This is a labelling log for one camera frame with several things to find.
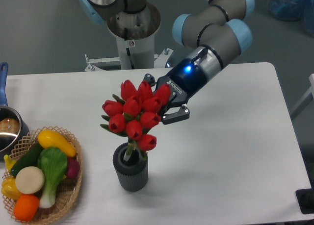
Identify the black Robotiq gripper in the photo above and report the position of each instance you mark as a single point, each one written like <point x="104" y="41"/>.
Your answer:
<point x="185" y="79"/>

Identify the red tulip bouquet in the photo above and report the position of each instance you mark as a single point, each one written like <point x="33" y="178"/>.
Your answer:
<point x="134" y="113"/>

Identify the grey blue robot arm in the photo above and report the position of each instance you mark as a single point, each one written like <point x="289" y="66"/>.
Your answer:
<point x="217" y="36"/>

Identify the dark grey ribbed vase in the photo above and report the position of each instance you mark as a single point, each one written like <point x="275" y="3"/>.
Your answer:
<point x="132" y="175"/>

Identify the yellow squash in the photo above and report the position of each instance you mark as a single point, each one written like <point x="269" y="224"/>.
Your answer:
<point x="49" y="138"/>

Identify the green bok choy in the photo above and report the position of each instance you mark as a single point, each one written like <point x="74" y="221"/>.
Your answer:
<point x="53" y="163"/>

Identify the woven wicker basket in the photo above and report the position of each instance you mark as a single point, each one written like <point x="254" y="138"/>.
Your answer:
<point x="67" y="191"/>

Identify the dark green cucumber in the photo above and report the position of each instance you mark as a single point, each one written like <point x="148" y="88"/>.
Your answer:
<point x="30" y="158"/>

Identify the blue plastic bag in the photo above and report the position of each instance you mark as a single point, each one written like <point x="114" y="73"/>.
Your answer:
<point x="294" y="10"/>

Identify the cream round bun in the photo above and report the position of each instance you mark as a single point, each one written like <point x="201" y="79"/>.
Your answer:
<point x="29" y="180"/>

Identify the black device at table edge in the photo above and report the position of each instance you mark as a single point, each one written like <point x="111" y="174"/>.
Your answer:
<point x="305" y="198"/>

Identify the orange fruit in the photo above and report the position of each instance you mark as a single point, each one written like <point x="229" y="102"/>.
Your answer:
<point x="26" y="207"/>

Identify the yellow bell pepper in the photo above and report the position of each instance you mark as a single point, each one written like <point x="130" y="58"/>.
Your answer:
<point x="9" y="188"/>

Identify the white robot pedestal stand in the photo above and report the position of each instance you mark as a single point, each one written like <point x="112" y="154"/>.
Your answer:
<point x="135" y="39"/>

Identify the white frame at right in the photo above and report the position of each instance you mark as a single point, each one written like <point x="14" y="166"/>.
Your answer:
<point x="304" y="101"/>

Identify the blue handled saucepan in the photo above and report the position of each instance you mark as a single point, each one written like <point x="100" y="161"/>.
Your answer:
<point x="12" y="126"/>

